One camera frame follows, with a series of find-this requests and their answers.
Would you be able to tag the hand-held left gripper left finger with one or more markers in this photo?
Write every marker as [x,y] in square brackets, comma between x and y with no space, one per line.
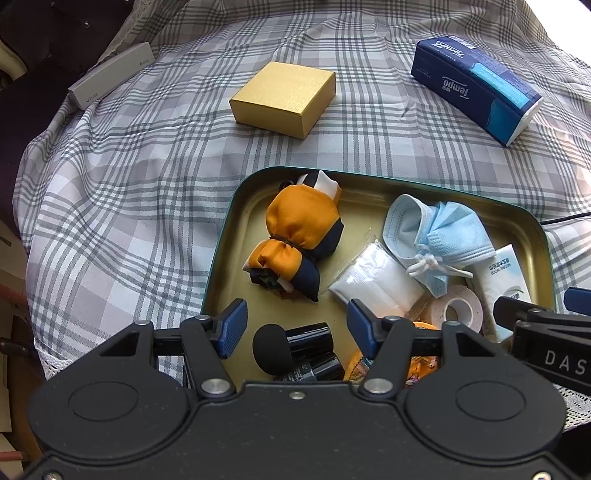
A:
[233,328]

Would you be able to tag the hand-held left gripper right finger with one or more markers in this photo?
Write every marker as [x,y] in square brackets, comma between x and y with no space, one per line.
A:
[362,328]

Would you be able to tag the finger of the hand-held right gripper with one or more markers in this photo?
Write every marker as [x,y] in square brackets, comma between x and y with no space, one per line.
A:
[581,302]
[521,311]

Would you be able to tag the small white tissue packet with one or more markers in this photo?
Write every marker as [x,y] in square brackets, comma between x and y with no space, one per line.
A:
[501,281]

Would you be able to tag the black foam-tipped cylinder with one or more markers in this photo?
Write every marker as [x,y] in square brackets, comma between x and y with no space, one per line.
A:
[272,348]

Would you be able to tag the pale pink tape roll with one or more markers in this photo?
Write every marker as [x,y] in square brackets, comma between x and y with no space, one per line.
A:
[472,302]

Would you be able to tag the white gauze packet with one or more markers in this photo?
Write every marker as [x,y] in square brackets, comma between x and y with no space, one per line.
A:
[374,277]

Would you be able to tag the orange patterned pouch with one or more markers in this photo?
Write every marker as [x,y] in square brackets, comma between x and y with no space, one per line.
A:
[418,369]

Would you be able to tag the blue face mask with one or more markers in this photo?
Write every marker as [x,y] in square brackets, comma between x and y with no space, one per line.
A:
[443,230]

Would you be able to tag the teal and gold tin tray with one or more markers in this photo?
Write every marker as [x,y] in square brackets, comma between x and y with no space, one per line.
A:
[360,207]

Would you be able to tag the orange and navy scarf bundle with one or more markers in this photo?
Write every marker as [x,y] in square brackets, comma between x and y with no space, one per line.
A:
[300,221]

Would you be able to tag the white mesh cloth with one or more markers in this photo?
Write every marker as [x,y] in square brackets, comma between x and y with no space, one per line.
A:
[575,406]

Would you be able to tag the grey plaid bed sheet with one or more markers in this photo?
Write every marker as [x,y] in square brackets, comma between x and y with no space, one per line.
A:
[138,184]

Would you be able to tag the blue tissue pack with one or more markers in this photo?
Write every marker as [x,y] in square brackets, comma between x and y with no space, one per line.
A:
[471,83]

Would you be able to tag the gold cardboard box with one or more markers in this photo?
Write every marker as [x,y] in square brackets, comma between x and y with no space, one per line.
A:
[281,99]

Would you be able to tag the long white box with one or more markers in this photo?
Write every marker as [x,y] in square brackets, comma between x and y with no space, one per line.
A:
[111,74]

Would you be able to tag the beige chair frame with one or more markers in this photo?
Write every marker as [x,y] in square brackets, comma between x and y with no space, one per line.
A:
[9,60]

